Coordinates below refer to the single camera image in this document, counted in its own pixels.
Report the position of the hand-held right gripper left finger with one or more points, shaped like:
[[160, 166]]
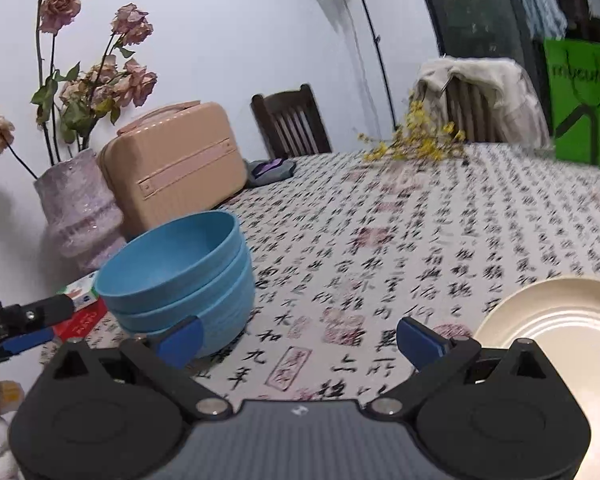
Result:
[[180, 345]]

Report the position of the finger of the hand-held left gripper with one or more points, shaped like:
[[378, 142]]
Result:
[[45, 312], [25, 341]]

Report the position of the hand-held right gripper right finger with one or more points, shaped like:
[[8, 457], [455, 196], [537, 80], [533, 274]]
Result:
[[420, 345]]

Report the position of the blue bowl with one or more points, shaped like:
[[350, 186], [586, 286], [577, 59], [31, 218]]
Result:
[[165, 255], [220, 296], [225, 331]]

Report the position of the cream round plate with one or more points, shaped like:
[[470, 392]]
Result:
[[570, 320]]

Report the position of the red cardboard box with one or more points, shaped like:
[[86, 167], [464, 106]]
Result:
[[82, 325]]

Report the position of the green white bandage box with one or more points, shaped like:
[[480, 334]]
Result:
[[80, 292]]

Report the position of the fuzzy purple grey vase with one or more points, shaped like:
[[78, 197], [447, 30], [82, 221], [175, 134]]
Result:
[[80, 210]]

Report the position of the white plush toy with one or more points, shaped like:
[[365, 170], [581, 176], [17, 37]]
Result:
[[0, 450]]

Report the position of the calligraphy print tablecloth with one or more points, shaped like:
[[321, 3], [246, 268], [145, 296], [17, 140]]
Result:
[[380, 210]]

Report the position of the grey purple fabric pouch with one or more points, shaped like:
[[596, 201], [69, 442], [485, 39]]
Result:
[[270, 172]]

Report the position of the yellow blossom branches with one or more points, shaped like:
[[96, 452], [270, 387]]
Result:
[[425, 147]]

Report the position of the dark wooden chair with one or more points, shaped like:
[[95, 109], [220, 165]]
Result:
[[290, 105], [472, 110]]

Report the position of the green paper bag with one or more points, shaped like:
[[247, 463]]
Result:
[[570, 150]]

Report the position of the beige jacket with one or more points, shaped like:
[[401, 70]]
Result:
[[515, 105]]

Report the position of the dried rose bouquet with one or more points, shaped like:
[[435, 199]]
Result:
[[132, 25]]

